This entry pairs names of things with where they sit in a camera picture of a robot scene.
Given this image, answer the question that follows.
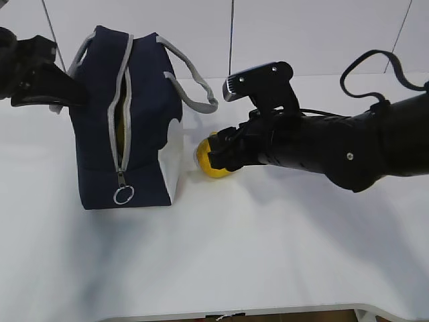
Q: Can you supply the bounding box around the black cable loop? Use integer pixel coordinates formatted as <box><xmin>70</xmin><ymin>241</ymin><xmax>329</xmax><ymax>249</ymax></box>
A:
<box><xmin>339</xmin><ymin>49</ymin><xmax>429</xmax><ymax>101</ymax></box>

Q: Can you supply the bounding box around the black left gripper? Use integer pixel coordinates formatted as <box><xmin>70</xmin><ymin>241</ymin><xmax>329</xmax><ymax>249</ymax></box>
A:
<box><xmin>1</xmin><ymin>27</ymin><xmax>89</xmax><ymax>107</ymax></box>

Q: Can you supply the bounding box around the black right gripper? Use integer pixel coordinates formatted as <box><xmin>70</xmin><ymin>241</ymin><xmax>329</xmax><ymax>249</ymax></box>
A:
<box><xmin>206</xmin><ymin>110</ymin><xmax>299</xmax><ymax>172</ymax></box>

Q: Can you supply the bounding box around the navy blue lunch bag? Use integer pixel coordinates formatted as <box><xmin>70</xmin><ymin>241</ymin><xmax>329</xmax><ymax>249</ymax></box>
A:
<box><xmin>68</xmin><ymin>25</ymin><xmax>219</xmax><ymax>210</ymax></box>

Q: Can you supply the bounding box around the yellow banana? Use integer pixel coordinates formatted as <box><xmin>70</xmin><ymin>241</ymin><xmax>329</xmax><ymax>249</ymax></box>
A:
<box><xmin>115</xmin><ymin>80</ymin><xmax>129</xmax><ymax>160</ymax></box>

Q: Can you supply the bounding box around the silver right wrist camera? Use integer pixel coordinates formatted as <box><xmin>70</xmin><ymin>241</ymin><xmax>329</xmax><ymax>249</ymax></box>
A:
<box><xmin>223</xmin><ymin>61</ymin><xmax>300</xmax><ymax>113</ymax></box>

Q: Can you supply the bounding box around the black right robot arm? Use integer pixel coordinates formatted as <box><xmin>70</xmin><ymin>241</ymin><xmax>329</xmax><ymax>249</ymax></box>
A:
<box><xmin>207</xmin><ymin>85</ymin><xmax>428</xmax><ymax>193</ymax></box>

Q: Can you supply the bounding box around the yellow toy pear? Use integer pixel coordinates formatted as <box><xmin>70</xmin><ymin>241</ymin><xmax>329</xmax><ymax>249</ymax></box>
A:
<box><xmin>194</xmin><ymin>138</ymin><xmax>236</xmax><ymax>179</ymax></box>

